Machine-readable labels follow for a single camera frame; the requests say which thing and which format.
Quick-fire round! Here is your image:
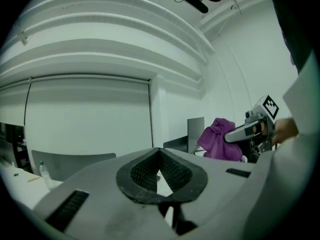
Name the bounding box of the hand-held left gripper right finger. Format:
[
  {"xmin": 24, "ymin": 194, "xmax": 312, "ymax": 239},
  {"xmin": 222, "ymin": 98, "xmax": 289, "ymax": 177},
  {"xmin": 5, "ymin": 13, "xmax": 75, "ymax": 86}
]
[{"xmin": 159, "ymin": 147, "xmax": 255, "ymax": 240}]

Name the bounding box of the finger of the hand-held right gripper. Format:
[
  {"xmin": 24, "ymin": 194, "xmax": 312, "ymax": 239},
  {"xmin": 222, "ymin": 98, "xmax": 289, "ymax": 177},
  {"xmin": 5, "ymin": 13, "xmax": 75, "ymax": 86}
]
[{"xmin": 223, "ymin": 119, "xmax": 265, "ymax": 144}]

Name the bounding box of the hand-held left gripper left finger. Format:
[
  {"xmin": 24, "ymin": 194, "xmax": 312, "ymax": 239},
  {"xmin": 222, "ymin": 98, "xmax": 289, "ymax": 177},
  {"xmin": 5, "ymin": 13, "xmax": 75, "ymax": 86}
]
[{"xmin": 33, "ymin": 147, "xmax": 191, "ymax": 240}]

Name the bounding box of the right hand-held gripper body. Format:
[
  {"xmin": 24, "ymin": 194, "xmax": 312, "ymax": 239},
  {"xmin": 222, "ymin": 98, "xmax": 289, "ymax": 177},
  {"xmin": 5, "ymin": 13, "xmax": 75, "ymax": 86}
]
[{"xmin": 239, "ymin": 94, "xmax": 280, "ymax": 163}]

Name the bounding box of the purple cloth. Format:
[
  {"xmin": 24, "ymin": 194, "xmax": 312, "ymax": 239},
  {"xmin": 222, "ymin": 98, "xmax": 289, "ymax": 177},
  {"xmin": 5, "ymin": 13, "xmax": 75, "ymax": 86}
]
[{"xmin": 196, "ymin": 117, "xmax": 243, "ymax": 163}]

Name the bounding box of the person's right forearm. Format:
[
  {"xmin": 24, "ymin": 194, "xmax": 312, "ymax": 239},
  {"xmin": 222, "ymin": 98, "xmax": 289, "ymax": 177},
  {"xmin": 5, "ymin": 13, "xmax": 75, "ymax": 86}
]
[{"xmin": 272, "ymin": 117, "xmax": 300, "ymax": 145}]

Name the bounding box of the person's right hand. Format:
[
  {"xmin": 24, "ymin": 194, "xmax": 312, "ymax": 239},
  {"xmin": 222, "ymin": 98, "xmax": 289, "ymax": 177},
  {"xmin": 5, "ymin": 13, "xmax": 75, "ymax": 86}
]
[{"xmin": 251, "ymin": 122, "xmax": 267, "ymax": 136}]

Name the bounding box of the grey desk divider panel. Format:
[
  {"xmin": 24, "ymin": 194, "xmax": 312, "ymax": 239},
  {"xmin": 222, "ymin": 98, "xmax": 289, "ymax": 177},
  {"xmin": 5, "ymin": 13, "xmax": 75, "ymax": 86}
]
[{"xmin": 30, "ymin": 149, "xmax": 118, "ymax": 183}]

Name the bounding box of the clear plastic water bottle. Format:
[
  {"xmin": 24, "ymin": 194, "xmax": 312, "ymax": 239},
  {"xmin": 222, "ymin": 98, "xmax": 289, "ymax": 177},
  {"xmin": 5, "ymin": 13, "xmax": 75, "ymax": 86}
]
[{"xmin": 38, "ymin": 160, "xmax": 56, "ymax": 191}]

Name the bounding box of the dark laptop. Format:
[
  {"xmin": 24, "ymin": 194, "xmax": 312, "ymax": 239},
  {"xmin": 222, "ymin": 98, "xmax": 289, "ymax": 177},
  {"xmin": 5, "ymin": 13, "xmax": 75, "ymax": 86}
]
[{"xmin": 162, "ymin": 134, "xmax": 189, "ymax": 154}]

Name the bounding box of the wide white roller blind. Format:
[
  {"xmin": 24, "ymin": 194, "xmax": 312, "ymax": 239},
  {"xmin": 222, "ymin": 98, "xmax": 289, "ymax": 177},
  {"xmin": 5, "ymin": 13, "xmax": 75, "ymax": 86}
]
[{"xmin": 24, "ymin": 76, "xmax": 154, "ymax": 158}]

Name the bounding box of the person's black t-shirt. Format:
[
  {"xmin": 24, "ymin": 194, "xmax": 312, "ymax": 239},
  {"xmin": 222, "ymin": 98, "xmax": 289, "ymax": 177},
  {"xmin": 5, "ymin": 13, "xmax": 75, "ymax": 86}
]
[{"xmin": 264, "ymin": 0, "xmax": 320, "ymax": 74}]

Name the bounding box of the narrow white roller blind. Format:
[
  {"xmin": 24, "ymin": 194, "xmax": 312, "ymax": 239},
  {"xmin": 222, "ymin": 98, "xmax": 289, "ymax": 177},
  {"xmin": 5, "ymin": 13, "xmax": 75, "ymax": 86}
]
[{"xmin": 0, "ymin": 82, "xmax": 32, "ymax": 128}]

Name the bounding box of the black head-mounted camera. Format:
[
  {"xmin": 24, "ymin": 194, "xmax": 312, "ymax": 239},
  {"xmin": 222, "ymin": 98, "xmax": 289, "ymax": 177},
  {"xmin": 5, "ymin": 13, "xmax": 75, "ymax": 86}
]
[{"xmin": 184, "ymin": 0, "xmax": 210, "ymax": 14}]

